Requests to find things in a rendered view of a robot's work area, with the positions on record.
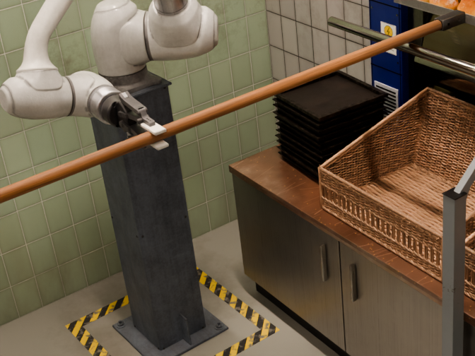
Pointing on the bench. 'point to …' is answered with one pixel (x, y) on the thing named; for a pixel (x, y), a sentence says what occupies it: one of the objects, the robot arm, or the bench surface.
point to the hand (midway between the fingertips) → (154, 135)
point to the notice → (389, 34)
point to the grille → (389, 97)
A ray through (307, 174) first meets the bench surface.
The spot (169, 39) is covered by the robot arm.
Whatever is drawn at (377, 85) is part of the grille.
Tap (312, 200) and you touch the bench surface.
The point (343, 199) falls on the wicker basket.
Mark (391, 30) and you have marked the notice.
